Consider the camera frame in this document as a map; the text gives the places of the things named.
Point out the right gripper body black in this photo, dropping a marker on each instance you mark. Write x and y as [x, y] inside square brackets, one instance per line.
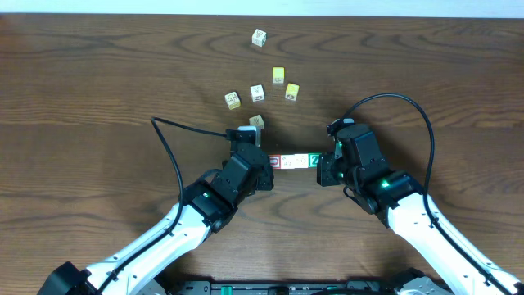
[335, 171]

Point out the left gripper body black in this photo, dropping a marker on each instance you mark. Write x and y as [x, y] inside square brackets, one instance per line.
[264, 173]

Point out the red U letter block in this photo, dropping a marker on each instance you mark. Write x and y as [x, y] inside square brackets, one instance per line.
[275, 161]

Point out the green Z letter block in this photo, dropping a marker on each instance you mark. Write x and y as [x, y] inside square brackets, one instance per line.
[313, 159]

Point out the white block red side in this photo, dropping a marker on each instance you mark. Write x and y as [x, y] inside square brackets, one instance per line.
[301, 161]

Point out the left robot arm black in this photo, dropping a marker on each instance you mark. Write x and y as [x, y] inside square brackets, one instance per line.
[203, 209]

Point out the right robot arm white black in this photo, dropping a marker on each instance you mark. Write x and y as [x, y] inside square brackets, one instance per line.
[399, 202]

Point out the white block green side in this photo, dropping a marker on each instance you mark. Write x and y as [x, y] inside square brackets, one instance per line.
[257, 121]

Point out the white block yellow side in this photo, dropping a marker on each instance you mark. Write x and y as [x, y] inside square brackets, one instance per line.
[232, 100]

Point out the yellow block with black mark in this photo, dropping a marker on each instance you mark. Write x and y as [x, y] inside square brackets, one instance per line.
[292, 91]

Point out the yellow block upper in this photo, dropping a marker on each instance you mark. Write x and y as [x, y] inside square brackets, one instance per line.
[278, 75]

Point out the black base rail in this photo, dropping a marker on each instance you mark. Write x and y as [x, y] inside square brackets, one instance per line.
[353, 286]

